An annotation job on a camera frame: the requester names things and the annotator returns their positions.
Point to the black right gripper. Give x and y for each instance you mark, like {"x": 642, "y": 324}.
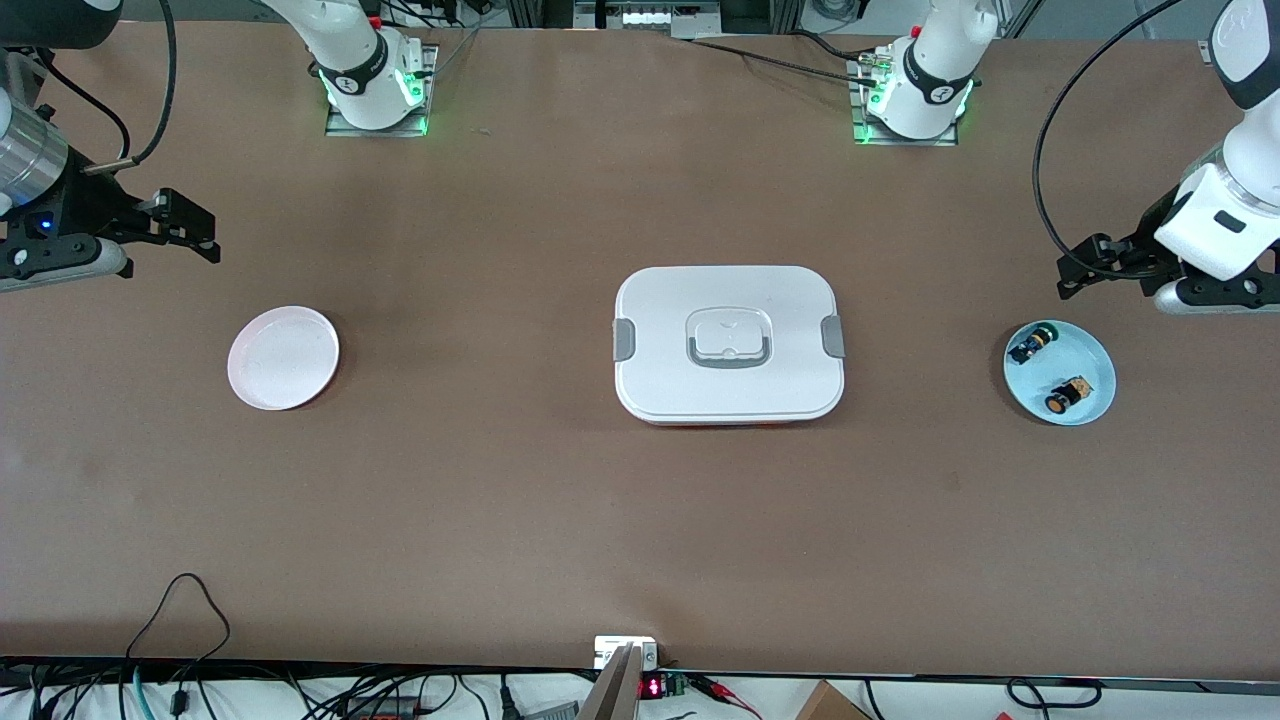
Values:
{"x": 88, "y": 208}

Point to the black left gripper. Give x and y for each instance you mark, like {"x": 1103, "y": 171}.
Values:
{"x": 1141, "y": 250}

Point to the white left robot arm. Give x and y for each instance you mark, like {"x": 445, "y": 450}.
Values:
{"x": 925, "y": 95}

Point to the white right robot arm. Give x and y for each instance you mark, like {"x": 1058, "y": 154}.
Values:
{"x": 365, "y": 90}

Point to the white lidded box grey clips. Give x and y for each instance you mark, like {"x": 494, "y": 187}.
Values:
{"x": 660, "y": 390}

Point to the brown cardboard box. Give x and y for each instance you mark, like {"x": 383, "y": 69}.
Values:
{"x": 825, "y": 705}

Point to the light blue round plate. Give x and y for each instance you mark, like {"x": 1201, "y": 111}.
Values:
{"x": 1085, "y": 350}

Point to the pink round plate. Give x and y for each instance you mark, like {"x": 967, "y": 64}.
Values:
{"x": 280, "y": 360}

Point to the small white clamp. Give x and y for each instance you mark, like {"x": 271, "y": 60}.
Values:
{"x": 1208, "y": 52}

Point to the small white mounting block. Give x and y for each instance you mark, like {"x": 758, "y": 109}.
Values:
{"x": 610, "y": 648}

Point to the red digit display board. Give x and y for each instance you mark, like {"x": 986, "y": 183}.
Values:
{"x": 652, "y": 688}

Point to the grey aluminium profile bar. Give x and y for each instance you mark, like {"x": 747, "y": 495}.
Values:
{"x": 610, "y": 700}

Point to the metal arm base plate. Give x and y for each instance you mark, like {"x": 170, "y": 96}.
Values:
{"x": 340, "y": 130}
{"x": 905, "y": 143}

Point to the metal frame with white light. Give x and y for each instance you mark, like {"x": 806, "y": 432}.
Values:
{"x": 650, "y": 17}

